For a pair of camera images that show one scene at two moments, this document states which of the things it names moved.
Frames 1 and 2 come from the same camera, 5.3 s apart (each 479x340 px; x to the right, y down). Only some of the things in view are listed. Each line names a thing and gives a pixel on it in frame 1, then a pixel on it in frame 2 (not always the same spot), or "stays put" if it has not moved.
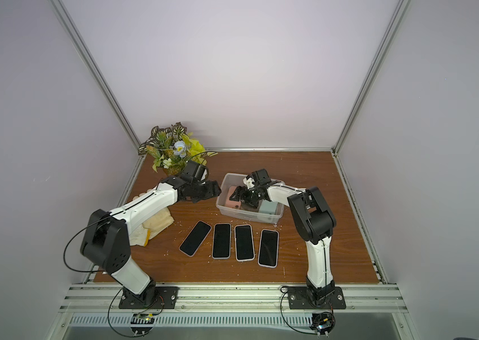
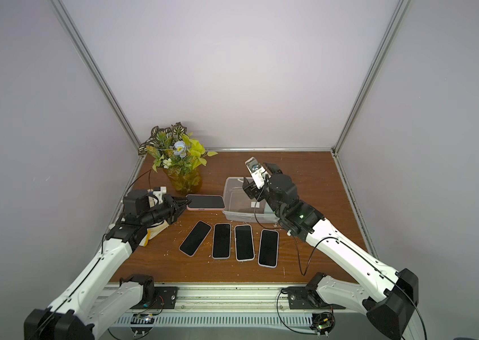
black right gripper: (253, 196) → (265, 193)
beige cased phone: (244, 247) stays put
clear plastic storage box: (267, 212) stays put
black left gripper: (211, 192) → (174, 207)
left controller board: (142, 323) stays put
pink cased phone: (232, 203) → (205, 202)
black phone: (222, 241) stays put
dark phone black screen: (195, 238) stays put
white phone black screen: (268, 249) stays put
